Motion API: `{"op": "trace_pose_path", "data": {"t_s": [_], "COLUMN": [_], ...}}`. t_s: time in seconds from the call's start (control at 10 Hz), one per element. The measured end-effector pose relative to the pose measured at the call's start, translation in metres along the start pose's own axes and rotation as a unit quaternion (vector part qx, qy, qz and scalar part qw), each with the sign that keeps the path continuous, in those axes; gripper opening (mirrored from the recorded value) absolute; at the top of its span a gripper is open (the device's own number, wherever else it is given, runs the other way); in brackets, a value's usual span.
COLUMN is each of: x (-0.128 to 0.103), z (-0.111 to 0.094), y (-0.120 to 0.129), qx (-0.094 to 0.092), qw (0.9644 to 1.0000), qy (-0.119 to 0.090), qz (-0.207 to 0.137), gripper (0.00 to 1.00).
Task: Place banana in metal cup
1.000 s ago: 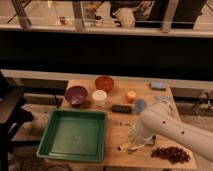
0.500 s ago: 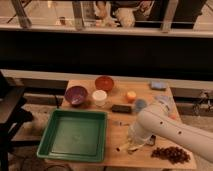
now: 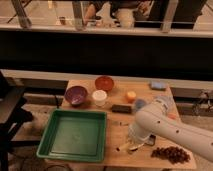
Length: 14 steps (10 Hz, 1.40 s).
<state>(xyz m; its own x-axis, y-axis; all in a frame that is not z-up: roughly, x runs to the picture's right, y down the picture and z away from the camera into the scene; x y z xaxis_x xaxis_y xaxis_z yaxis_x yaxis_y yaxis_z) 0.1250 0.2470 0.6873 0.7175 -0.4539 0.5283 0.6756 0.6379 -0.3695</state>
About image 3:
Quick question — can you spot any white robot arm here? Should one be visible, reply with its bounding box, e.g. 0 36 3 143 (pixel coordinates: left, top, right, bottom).
128 101 213 162

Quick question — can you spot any white plastic cup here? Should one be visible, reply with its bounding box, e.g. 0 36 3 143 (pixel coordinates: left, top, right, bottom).
92 90 107 106

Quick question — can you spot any metal cup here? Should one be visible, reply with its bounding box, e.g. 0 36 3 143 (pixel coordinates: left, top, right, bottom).
128 145 139 152

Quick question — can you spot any red bowl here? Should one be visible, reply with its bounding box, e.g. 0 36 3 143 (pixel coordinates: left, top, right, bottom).
95 76 114 91

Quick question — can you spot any black rectangular block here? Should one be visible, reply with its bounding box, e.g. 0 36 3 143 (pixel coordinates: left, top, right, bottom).
111 105 132 113

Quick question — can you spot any orange fruit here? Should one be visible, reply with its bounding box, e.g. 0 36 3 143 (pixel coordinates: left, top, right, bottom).
126 91 137 103

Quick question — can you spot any purple bowl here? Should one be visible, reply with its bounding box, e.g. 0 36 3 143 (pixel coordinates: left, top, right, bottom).
64 86 88 106

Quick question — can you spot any blue sponge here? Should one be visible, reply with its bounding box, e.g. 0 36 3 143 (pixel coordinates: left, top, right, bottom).
150 81 166 91

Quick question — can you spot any green plastic tray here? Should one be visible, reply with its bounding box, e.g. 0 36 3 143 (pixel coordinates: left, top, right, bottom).
37 109 107 162

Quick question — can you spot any small square metal tin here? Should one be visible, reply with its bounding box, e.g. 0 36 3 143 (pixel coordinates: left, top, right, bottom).
146 135 156 146

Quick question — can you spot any orange carrot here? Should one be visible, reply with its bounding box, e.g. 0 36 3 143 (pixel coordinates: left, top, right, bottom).
168 114 177 120

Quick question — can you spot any bunch of dark grapes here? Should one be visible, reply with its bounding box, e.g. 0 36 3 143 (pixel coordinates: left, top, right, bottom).
151 146 190 164

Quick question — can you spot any black chair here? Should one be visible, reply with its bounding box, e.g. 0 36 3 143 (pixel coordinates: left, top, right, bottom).
0 72 38 171

